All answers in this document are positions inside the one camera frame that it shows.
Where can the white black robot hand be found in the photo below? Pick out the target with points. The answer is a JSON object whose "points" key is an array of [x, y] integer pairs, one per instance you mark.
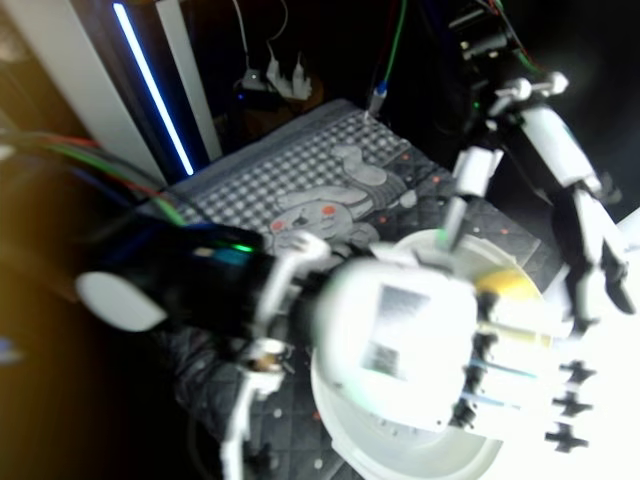
{"points": [[560, 145], [400, 330]]}

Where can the yellow green sponge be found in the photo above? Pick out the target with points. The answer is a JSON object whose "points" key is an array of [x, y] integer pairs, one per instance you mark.
{"points": [[507, 285]]}

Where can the grey quilt with bear print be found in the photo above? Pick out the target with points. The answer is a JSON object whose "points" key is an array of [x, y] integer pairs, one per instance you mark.
{"points": [[320, 165]]}

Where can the white power strip with plugs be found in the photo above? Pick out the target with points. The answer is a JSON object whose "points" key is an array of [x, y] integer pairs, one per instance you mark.
{"points": [[290, 77]]}

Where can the black power adapter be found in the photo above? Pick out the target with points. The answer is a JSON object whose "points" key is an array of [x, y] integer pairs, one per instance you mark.
{"points": [[254, 90]]}

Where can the blue LED light strip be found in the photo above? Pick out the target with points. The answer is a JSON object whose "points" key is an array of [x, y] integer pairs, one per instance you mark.
{"points": [[150, 85]]}

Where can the narrow white frame post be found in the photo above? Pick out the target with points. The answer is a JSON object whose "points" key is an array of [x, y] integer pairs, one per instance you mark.
{"points": [[192, 75]]}

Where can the wide white frame post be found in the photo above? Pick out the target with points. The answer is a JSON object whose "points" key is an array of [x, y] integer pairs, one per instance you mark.
{"points": [[95, 95]]}

